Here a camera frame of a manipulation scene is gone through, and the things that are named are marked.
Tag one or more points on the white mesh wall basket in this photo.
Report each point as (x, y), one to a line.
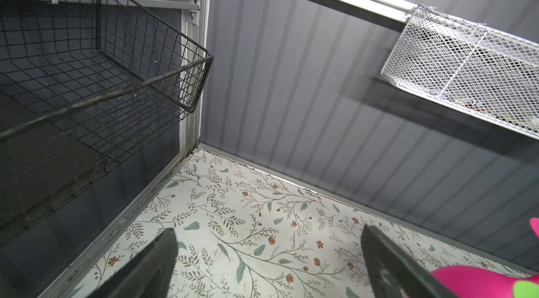
(468, 67)

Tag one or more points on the black wire wall basket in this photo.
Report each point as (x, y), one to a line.
(85, 84)

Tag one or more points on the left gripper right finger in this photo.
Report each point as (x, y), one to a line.
(393, 273)

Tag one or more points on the green wine glass rear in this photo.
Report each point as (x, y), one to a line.
(525, 289)

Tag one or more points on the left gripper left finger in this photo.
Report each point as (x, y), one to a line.
(148, 274)

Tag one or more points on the pink wine glass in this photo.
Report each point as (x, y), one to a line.
(467, 281)

